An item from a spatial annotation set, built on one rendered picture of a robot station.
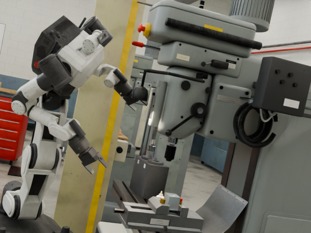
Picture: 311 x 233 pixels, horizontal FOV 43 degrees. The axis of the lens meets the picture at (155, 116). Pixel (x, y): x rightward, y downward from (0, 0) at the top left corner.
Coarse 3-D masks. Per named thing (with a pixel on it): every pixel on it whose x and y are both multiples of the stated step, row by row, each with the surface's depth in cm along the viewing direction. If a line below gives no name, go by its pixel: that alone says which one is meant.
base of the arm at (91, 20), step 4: (96, 16) 212; (88, 20) 213; (92, 20) 209; (84, 24) 213; (88, 24) 208; (84, 28) 208; (88, 32) 209; (112, 36) 216; (108, 40) 214; (104, 44) 213
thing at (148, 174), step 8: (136, 160) 229; (144, 160) 221; (152, 160) 218; (136, 168) 227; (144, 168) 216; (152, 168) 212; (160, 168) 214; (168, 168) 216; (136, 176) 225; (144, 176) 215; (152, 176) 213; (160, 176) 215; (136, 184) 223; (144, 184) 213; (152, 184) 213; (160, 184) 215; (136, 192) 222; (144, 192) 212; (152, 192) 214; (160, 192) 216
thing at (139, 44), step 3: (132, 42) 187; (135, 42) 187; (138, 42) 188; (135, 45) 188; (138, 45) 188; (141, 45) 188; (144, 45) 189; (147, 45) 189; (150, 48) 190; (153, 48) 190; (156, 48) 191; (159, 48) 191
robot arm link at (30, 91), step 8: (32, 80) 187; (24, 88) 190; (32, 88) 187; (40, 88) 185; (16, 96) 192; (24, 96) 191; (32, 96) 190; (16, 104) 193; (24, 104) 193; (16, 112) 196; (24, 112) 194
